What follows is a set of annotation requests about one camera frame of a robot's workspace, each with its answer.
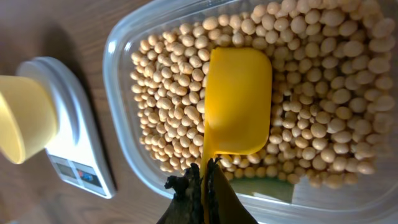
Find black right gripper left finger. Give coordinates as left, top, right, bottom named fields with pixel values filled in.
left=157, top=163, right=204, bottom=224

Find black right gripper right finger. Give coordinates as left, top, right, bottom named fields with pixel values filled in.
left=205, top=157, right=258, bottom=224

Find yellow measuring scoop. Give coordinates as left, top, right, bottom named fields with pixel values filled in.
left=200, top=47, right=274, bottom=178

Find white digital kitchen scale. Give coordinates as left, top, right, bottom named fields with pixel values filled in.
left=17, top=57, right=116, bottom=199

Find yellow bowl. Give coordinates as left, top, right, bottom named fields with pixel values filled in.
left=1, top=76, right=59, bottom=164

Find clear plastic container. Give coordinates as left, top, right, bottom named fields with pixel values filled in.
left=103, top=1, right=397, bottom=223

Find soybeans in container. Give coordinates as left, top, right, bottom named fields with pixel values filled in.
left=130, top=0, right=396, bottom=189

